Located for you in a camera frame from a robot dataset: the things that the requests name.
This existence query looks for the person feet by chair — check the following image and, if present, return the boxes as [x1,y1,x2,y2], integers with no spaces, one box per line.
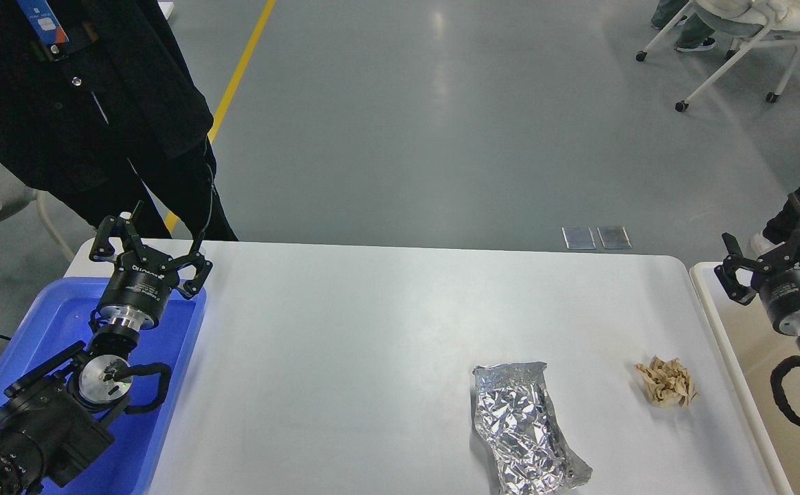
[651,1,716,52]

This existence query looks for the crumpled brown paper ball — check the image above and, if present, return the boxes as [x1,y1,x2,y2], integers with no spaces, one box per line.
[634,356,699,408]

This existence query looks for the person in black clothes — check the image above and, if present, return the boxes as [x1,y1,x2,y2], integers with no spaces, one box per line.
[0,1,236,241]

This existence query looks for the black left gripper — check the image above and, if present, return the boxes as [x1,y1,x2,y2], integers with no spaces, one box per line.
[89,201,214,329]

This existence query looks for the blue plastic tray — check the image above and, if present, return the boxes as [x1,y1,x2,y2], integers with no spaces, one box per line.
[0,278,208,494]

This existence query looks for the beige plastic bin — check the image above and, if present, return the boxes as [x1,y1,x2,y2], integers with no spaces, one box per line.
[689,262,800,494]

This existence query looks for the aluminium foil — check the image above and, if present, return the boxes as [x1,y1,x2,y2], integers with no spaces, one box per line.
[472,362,592,494]

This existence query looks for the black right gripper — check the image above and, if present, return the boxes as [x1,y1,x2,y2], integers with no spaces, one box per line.
[714,194,800,336]

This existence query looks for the left metal floor plate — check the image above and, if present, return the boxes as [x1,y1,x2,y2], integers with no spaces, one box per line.
[562,226,596,250]

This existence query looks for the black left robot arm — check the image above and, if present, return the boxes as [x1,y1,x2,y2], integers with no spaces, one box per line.
[0,203,212,494]

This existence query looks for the metal floor plate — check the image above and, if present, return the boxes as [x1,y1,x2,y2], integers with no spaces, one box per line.
[562,226,596,250]
[596,225,633,250]

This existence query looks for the right metal floor plate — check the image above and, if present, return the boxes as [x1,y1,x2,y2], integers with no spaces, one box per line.
[596,225,633,250]

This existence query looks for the white rolling chair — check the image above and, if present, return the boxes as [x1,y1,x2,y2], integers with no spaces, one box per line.
[635,1,800,113]

